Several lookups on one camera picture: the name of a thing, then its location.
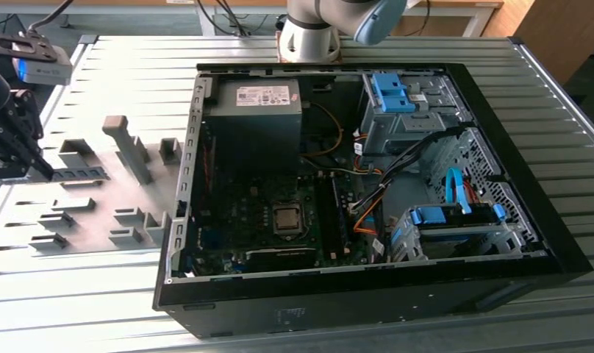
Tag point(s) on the grey metal disk bay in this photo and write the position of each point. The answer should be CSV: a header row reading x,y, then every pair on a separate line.
x,y
473,235

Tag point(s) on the black PC case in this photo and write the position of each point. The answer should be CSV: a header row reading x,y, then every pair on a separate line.
x,y
375,305

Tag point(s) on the silver CPU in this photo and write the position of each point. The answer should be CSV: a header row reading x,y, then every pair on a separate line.
x,y
286,218

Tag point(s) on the black RAM slot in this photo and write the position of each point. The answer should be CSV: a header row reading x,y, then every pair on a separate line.
x,y
323,217

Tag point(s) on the blue drive carrier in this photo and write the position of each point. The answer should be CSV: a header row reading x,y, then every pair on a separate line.
x,y
390,99

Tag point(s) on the wooden cabinet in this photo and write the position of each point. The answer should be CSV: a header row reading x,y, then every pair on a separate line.
x,y
561,33

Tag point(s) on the white power supply label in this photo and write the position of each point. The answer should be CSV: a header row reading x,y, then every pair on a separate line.
x,y
262,96

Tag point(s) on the grey metal drive cage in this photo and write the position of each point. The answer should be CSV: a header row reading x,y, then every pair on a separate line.
x,y
414,125

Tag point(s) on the black graphics card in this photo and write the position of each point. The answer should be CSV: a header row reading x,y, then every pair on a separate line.
x,y
277,259

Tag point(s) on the green motherboard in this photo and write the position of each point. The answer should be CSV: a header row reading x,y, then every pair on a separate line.
x,y
238,224

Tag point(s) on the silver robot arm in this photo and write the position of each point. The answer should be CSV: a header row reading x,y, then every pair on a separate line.
x,y
306,40

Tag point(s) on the grey parts rack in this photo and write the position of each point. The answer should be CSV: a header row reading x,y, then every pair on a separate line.
x,y
101,237

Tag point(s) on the wooden desk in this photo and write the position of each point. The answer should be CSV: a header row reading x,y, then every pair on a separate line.
x,y
453,22

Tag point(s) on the grey power supply unit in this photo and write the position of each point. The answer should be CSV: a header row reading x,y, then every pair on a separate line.
x,y
257,110

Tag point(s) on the blue RAM stick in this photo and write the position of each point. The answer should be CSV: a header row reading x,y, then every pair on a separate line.
x,y
81,173

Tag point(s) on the CPU socket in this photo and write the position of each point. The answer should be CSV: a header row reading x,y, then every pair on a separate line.
x,y
271,220

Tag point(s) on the hard disk in blue carrier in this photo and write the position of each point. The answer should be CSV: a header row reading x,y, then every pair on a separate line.
x,y
429,216

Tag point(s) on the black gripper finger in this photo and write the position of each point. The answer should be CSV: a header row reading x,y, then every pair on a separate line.
x,y
23,147

